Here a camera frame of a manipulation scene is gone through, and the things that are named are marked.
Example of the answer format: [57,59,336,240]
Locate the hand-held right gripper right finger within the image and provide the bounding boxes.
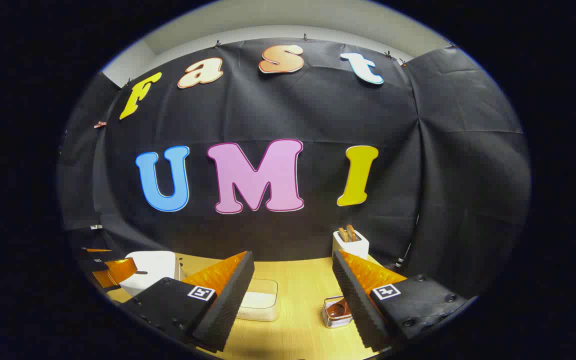
[332,250,469,353]

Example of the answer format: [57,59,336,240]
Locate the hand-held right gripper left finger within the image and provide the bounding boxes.
[120,251,255,353]

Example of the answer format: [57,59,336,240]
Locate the white rice pile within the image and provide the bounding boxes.
[240,291,275,310]

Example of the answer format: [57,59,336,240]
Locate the white rice cooker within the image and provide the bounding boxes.
[118,251,185,297]

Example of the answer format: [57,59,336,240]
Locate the metal wire chopstick holder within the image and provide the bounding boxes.
[322,296,354,329]

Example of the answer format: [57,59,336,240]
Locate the clear plastic container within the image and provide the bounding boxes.
[235,278,280,322]

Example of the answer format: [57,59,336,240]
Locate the white toaster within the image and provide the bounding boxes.
[332,230,370,261]

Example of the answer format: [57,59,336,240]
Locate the black backdrop cloth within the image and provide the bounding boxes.
[57,37,532,301]

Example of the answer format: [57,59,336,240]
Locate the black and white power cable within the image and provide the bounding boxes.
[395,214,421,268]

